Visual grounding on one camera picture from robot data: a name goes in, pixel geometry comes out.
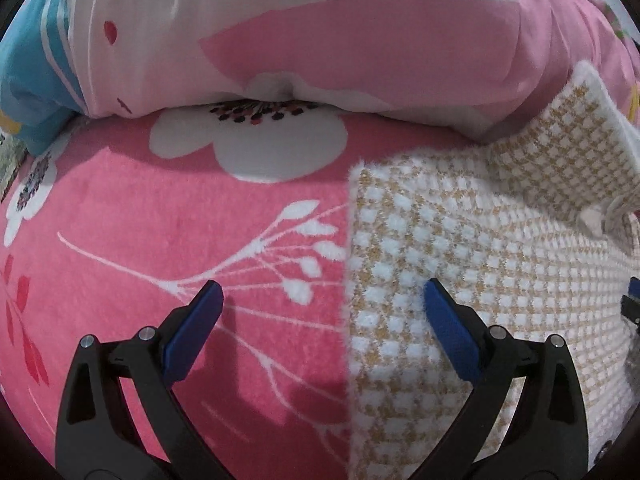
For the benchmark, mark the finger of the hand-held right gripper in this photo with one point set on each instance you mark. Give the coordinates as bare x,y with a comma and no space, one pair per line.
631,312
635,290

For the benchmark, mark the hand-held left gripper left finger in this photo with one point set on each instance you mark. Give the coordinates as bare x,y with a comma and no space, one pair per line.
197,330

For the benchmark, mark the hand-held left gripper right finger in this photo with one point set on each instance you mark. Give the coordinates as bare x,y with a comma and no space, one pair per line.
450,330

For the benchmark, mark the beige white houndstooth sweater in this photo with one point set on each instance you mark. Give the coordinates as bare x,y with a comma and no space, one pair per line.
450,240

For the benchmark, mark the pink floral fleece blanket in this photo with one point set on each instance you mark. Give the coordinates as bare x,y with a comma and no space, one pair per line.
125,200

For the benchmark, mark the green patterned fabric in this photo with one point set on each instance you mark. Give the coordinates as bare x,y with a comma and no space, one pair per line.
9,160

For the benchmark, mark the pink white blue quilt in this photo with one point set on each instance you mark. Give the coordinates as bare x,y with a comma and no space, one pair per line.
350,45

